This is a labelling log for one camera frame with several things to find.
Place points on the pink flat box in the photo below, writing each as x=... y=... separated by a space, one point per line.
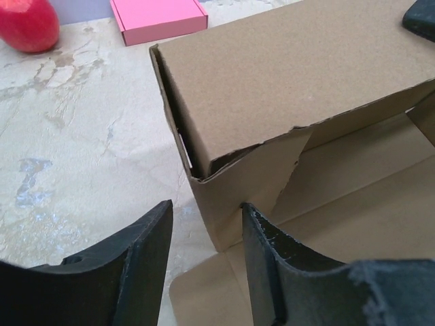
x=143 y=21

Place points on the large brown cardboard box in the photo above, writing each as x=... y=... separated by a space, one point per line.
x=318 y=113

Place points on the red apple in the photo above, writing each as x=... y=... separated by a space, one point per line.
x=29 y=26

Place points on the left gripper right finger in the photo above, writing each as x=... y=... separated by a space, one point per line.
x=291 y=284

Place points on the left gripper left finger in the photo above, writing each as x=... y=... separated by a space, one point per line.
x=117 y=281

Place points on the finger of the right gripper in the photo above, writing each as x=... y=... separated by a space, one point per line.
x=420 y=19

